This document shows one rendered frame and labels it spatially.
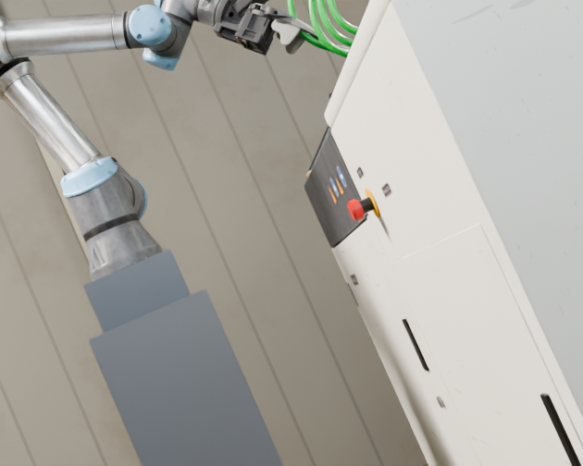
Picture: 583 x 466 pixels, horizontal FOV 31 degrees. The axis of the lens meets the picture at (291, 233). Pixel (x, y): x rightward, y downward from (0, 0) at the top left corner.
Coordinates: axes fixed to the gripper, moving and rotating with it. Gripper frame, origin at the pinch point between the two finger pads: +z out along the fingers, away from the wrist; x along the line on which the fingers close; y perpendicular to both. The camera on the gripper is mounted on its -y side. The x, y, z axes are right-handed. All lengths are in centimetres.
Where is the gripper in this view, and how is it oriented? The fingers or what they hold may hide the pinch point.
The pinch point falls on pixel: (312, 31)
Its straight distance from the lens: 219.4
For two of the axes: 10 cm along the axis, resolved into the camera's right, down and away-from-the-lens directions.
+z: 8.9, 3.6, -2.8
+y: -4.0, 9.1, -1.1
